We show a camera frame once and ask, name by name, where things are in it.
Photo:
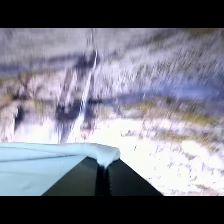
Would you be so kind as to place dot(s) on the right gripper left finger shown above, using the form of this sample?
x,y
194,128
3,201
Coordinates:
x,y
80,181

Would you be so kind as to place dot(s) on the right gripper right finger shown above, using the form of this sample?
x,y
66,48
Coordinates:
x,y
128,183

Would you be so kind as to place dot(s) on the light blue garment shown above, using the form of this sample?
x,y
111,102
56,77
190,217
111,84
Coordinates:
x,y
36,170

